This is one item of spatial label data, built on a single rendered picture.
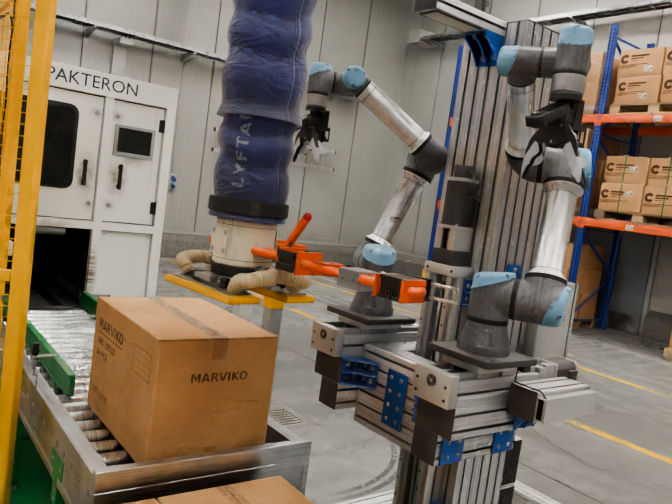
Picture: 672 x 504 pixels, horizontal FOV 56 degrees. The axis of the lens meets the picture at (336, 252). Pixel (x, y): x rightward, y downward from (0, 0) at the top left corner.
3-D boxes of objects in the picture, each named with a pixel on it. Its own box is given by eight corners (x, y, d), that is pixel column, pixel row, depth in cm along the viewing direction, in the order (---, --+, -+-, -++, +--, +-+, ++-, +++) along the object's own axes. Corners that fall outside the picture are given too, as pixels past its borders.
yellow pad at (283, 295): (219, 280, 197) (221, 264, 196) (246, 280, 204) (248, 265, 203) (287, 304, 172) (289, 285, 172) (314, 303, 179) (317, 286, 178)
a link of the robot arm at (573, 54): (595, 34, 148) (595, 23, 140) (587, 81, 149) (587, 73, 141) (560, 33, 151) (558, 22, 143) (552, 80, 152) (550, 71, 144)
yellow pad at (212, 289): (163, 280, 184) (165, 263, 183) (194, 280, 191) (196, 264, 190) (228, 305, 159) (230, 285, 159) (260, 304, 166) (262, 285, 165)
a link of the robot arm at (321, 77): (335, 64, 220) (311, 59, 219) (331, 95, 221) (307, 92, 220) (332, 68, 228) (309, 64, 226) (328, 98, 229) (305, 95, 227)
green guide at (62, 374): (-19, 304, 356) (-18, 288, 355) (2, 304, 362) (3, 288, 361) (44, 399, 229) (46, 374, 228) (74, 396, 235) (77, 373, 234)
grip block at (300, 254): (272, 269, 162) (275, 246, 161) (301, 270, 169) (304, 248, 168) (293, 275, 156) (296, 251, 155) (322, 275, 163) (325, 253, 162)
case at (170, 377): (86, 403, 231) (97, 296, 228) (189, 395, 255) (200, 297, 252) (144, 474, 183) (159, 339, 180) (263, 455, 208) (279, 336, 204)
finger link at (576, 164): (600, 177, 142) (583, 144, 146) (585, 174, 138) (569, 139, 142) (588, 185, 144) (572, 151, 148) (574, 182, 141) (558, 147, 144)
